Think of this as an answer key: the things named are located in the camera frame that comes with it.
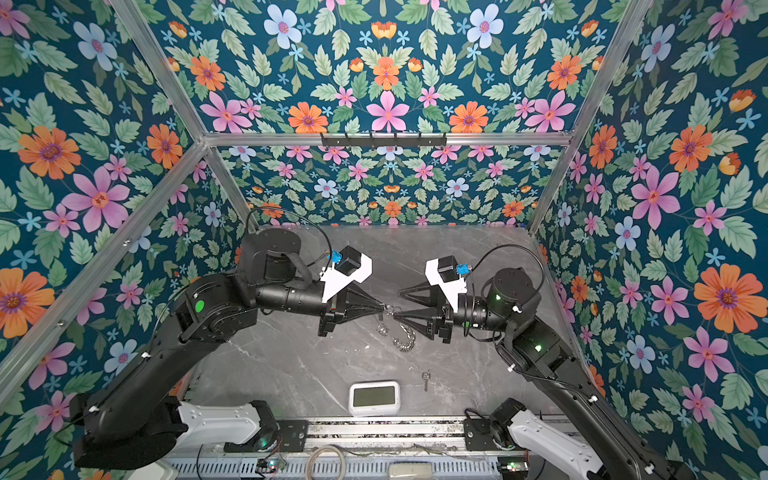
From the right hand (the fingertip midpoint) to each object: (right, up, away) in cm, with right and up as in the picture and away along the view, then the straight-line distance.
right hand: (402, 301), depth 52 cm
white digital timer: (-8, -29, +24) cm, 39 cm away
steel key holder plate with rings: (-4, -9, +15) cm, 18 cm away
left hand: (-3, 0, -5) cm, 6 cm away
